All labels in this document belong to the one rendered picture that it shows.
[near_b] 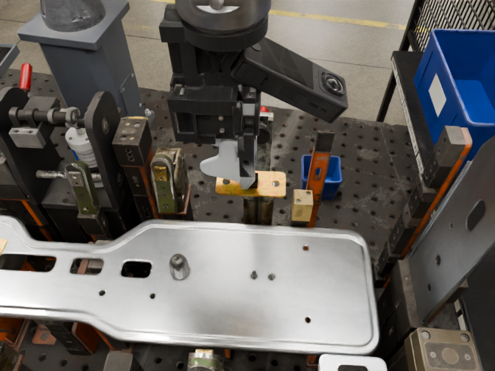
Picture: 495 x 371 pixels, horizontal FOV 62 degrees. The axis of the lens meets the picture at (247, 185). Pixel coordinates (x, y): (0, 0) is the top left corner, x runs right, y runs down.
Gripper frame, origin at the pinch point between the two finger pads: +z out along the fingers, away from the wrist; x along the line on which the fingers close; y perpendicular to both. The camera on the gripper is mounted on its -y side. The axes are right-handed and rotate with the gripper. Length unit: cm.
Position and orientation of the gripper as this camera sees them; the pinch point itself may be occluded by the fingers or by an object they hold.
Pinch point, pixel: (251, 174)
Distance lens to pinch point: 48.5
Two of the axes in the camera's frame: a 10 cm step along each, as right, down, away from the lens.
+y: -10.0, -0.4, 0.5
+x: -0.6, 7.8, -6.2
